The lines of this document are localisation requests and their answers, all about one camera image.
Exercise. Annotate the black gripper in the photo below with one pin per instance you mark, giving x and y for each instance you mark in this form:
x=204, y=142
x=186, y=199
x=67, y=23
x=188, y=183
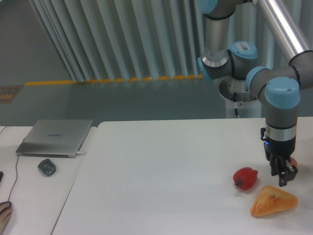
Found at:
x=281, y=151

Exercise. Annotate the triangular orange bread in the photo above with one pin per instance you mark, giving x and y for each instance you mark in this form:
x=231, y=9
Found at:
x=271, y=200

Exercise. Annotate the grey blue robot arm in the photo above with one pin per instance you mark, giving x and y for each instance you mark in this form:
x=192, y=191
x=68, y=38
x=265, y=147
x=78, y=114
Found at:
x=278, y=90

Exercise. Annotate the person hand on mouse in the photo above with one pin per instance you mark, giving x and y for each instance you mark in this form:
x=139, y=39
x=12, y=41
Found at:
x=5, y=214

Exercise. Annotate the orange peach fruit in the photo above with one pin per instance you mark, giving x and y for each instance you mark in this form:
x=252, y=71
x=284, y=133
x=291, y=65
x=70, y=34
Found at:
x=294, y=162

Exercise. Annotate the red bell pepper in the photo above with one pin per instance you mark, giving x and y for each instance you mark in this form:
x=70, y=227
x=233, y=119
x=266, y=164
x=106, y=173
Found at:
x=245, y=178

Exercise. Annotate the white folded curtain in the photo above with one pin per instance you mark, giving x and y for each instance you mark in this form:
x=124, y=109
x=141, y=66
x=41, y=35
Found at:
x=126, y=39

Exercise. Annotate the silver closed laptop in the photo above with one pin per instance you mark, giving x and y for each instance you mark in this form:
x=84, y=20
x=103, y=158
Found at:
x=55, y=138

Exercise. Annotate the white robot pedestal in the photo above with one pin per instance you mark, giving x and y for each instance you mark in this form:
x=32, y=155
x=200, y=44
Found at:
x=239, y=102

